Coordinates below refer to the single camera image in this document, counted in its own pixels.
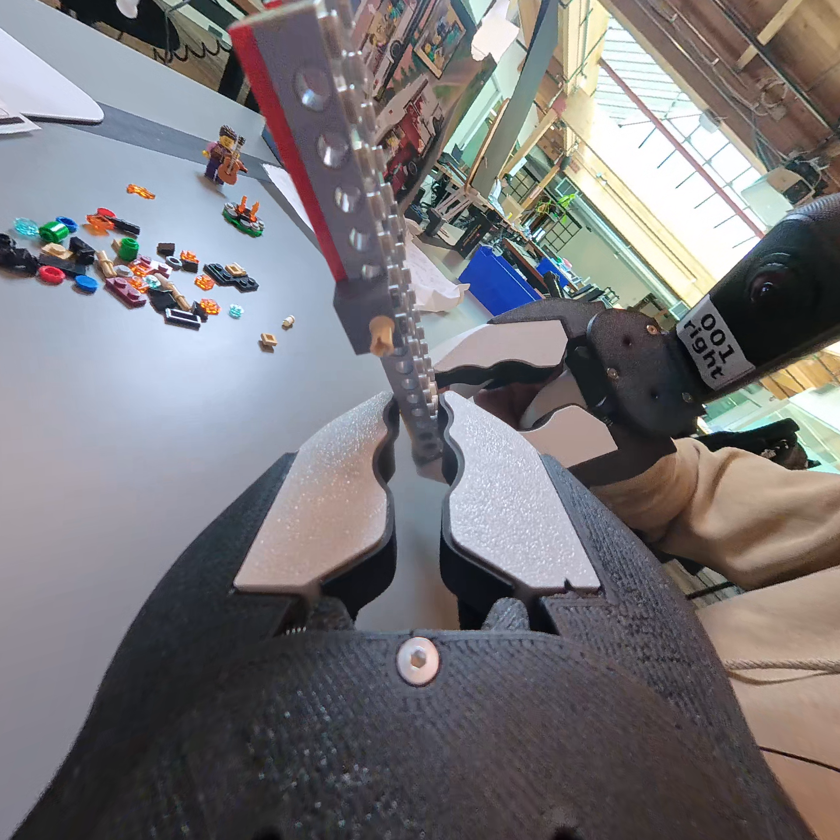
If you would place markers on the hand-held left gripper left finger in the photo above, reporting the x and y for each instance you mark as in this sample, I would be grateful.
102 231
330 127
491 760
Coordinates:
328 505

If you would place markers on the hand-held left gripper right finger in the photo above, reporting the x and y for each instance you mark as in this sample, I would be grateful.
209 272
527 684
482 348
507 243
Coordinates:
518 512

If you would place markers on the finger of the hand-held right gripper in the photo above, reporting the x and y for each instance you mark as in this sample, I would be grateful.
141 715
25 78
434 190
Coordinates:
512 351
577 436

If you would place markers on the grey red lego beam frame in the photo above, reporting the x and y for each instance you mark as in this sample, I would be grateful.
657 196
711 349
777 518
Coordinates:
328 157

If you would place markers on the person's right forearm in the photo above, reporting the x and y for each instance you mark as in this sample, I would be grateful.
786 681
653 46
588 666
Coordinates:
735 512

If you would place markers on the tan square lego tile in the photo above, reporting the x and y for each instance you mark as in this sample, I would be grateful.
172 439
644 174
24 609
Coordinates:
268 340

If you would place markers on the lego set cardboard box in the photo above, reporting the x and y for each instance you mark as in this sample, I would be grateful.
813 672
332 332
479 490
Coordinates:
420 85

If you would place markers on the lego campfire model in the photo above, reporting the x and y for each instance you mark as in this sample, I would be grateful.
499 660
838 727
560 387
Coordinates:
243 220

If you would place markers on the lego minifigure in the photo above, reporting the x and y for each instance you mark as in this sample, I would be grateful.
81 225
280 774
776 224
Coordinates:
223 157

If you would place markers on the orange translucent lego piece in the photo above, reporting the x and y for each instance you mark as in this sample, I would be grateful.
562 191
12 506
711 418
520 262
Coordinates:
141 191

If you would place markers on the lego sticker sheet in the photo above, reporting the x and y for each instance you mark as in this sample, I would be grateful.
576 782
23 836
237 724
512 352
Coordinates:
13 121

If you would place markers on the person's right hand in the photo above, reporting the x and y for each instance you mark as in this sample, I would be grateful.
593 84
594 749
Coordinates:
508 400

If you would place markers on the blue plastic storage bin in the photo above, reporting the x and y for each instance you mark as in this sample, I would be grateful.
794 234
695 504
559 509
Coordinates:
492 279
552 272

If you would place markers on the scatter of small colourful pieces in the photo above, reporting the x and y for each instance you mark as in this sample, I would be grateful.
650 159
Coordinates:
124 289

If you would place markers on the black desk mat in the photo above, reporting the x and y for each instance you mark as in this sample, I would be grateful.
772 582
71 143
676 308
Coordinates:
164 134

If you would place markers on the white wooden book stand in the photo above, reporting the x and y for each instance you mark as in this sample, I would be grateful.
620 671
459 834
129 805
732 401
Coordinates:
46 85

